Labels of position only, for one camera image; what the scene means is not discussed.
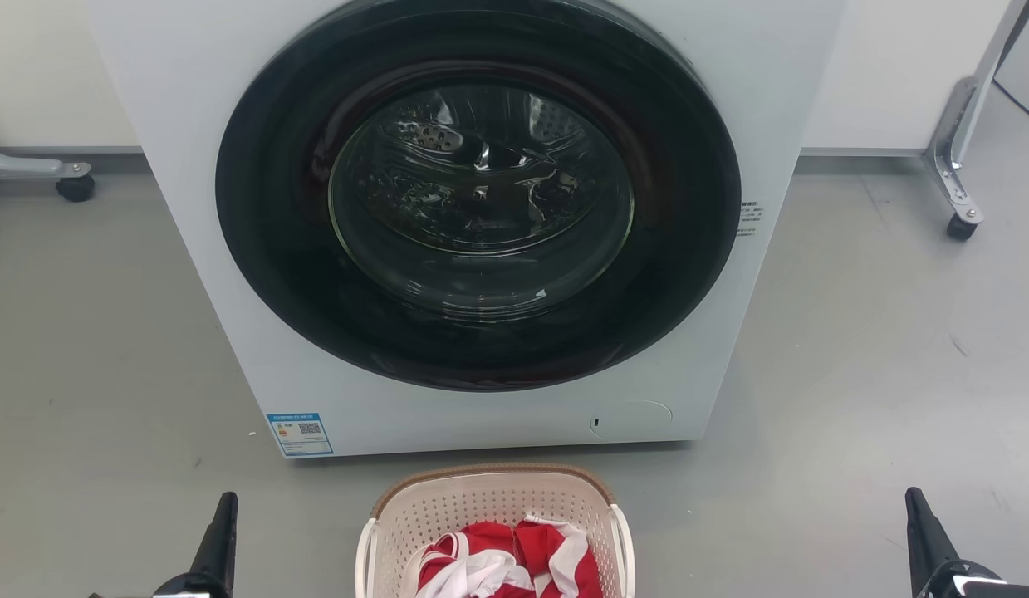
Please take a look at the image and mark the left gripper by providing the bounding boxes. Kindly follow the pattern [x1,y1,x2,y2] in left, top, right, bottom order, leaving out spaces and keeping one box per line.
[153,492,239,598]

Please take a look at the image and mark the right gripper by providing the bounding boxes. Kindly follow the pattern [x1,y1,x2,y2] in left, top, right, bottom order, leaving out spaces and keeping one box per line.
[904,487,1029,598]

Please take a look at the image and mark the beige perforated laundry basket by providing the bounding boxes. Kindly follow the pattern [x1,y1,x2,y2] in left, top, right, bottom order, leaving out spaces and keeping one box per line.
[355,463,636,598]

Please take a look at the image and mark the blue energy label sticker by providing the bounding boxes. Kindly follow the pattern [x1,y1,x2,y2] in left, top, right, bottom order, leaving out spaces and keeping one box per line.
[266,412,335,458]

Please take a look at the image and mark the red and white garment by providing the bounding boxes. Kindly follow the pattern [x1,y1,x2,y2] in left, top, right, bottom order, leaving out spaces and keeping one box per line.
[402,515,605,598]

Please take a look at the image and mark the round dark glass washer door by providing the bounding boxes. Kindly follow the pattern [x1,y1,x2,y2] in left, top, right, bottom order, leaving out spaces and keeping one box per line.
[215,0,742,393]

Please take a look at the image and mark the round drain filter cover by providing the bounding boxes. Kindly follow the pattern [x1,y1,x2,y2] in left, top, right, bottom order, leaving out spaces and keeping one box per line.
[589,400,674,440]

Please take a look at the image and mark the small printed washer sticker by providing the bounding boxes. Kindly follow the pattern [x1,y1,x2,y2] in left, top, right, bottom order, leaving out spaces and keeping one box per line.
[736,199,767,241]

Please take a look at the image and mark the white front-load washing machine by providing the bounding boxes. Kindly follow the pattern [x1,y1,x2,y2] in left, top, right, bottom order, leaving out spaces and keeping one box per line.
[86,0,847,459]

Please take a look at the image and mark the grey metal stand leg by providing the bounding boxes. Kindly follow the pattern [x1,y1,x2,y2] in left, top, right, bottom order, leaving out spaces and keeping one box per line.
[0,145,93,180]
[924,0,1029,225]

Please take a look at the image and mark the thin black cable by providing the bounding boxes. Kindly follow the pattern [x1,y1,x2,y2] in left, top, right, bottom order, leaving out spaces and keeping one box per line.
[991,78,1029,130]

